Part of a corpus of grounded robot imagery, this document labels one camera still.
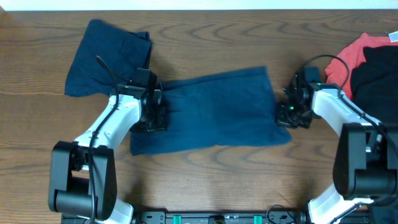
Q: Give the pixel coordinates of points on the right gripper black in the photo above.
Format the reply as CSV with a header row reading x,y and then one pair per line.
x,y
282,118

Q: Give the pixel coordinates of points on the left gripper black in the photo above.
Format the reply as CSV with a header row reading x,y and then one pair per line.
x,y
152,123

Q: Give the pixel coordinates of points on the navy blue shorts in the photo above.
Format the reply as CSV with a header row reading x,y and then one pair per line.
x,y
236,108

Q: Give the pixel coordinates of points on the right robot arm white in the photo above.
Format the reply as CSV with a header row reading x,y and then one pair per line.
x,y
365,166

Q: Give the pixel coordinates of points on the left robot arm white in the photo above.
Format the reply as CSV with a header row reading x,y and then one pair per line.
x,y
82,172

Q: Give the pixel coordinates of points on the red garment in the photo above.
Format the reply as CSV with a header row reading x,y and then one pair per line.
x,y
345,62

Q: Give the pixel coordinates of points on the folded navy cloth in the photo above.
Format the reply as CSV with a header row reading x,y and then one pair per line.
x,y
106,55

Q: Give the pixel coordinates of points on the black garment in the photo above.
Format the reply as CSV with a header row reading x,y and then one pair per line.
x,y
374,83

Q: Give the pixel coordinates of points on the white garment label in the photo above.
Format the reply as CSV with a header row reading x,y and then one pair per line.
x,y
393,36

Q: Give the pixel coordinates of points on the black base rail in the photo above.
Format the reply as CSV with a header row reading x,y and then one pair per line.
x,y
275,214

